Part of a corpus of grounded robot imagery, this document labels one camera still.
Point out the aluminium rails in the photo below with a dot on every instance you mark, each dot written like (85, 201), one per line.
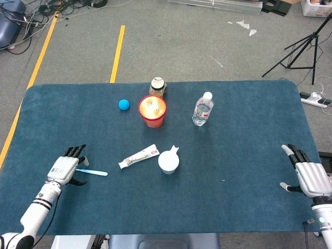
(220, 5)

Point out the clear water bottle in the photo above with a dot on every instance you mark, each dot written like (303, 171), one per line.
(203, 111)

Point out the light blue toothbrush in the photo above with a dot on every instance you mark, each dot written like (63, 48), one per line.
(96, 172)

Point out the blue ball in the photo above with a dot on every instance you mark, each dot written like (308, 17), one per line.
(124, 105)

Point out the floral toothpaste tube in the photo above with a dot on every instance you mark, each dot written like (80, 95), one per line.
(140, 155)

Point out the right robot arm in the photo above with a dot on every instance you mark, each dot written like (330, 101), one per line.
(324, 220)

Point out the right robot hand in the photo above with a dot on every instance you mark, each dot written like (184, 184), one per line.
(311, 176)

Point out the blue-grey chair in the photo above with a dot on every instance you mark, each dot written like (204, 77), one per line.
(10, 26)

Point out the white plastic cup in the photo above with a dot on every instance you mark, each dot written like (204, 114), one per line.
(168, 162)

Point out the black metal plate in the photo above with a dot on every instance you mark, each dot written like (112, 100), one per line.
(275, 10)

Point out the glass jar with lid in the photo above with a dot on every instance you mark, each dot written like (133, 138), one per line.
(157, 84)

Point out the large white paper scrap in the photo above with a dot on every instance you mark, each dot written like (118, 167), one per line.
(243, 24)

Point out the red paper tub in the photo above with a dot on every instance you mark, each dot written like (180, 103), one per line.
(151, 110)

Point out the white plastic basket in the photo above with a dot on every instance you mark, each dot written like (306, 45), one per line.
(311, 10)

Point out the white power strip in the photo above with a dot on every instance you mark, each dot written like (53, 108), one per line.
(311, 99)

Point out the small white paper scrap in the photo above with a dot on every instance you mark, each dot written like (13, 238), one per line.
(252, 32)

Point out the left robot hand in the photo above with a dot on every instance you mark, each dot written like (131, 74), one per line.
(63, 167)

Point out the black tripod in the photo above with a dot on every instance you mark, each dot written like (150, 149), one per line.
(314, 57)

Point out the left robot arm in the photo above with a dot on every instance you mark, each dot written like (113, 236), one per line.
(36, 210)

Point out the blue carpet table cover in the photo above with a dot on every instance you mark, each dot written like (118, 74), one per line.
(233, 155)

